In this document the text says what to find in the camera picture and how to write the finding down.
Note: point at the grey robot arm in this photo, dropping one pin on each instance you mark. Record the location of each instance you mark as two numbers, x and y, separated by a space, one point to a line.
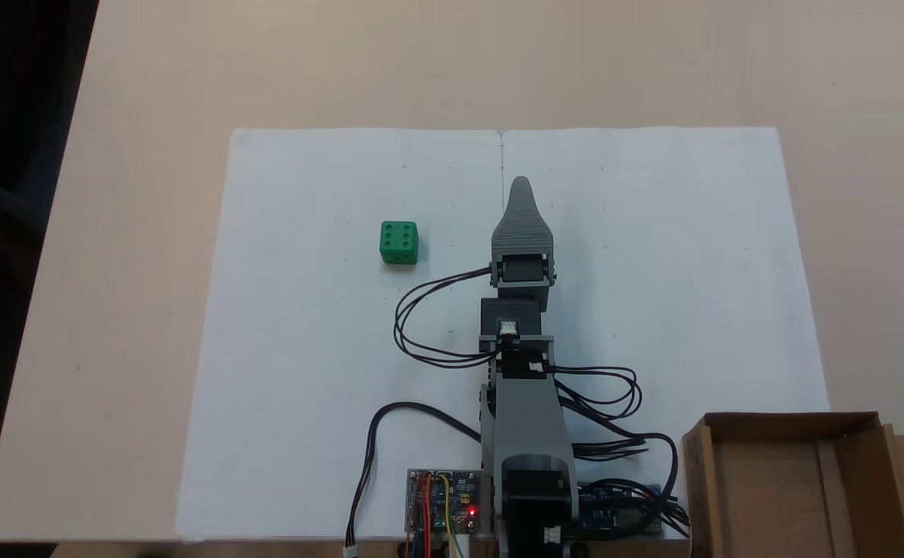
528 418

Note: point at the brown cardboard box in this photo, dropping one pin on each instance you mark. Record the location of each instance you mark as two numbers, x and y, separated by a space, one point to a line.
778 496

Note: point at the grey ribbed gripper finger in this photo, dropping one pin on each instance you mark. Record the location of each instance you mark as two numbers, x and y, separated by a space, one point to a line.
522 229

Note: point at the white paper sheet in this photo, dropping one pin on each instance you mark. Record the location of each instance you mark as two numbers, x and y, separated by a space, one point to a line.
305 349
692 271

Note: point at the grey controller board red LED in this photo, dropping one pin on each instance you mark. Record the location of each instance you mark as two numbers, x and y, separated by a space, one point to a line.
460 500

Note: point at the blue circuit board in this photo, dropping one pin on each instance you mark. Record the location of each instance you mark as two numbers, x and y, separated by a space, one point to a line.
607 500

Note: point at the green die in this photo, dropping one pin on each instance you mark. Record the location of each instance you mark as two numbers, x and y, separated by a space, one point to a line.
398 242

